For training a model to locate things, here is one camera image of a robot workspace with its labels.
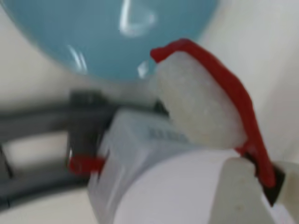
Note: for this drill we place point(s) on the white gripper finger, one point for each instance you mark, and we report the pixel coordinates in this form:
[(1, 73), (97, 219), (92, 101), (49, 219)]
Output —
[(292, 182), (240, 193)]

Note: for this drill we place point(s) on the red tuna toy sushi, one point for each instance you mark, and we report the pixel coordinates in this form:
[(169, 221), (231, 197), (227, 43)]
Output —
[(198, 105)]

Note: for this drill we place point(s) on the blue round dish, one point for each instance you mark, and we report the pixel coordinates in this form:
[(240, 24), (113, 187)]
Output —
[(93, 35)]

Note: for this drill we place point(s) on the white toy wagon car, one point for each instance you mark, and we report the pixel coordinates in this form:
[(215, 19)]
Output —
[(121, 144)]

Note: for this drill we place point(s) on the grey circular toy train track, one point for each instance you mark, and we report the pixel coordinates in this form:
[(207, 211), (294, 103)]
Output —
[(35, 116)]

